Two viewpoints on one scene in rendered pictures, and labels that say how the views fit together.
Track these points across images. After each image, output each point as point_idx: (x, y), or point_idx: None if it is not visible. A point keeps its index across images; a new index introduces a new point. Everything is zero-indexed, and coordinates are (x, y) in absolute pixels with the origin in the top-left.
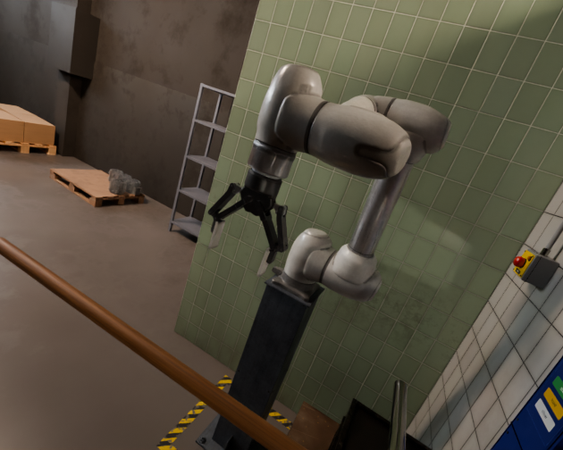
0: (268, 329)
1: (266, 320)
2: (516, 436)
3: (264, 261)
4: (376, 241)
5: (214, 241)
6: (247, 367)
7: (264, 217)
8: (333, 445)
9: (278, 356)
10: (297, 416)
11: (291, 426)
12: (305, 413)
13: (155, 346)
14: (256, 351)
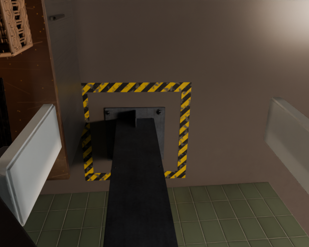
0: (146, 220)
1: (154, 227)
2: None
3: (18, 136)
4: None
5: (280, 124)
6: (151, 173)
7: None
8: None
9: (117, 200)
10: (64, 157)
11: (63, 142)
12: (58, 165)
13: None
14: (149, 190)
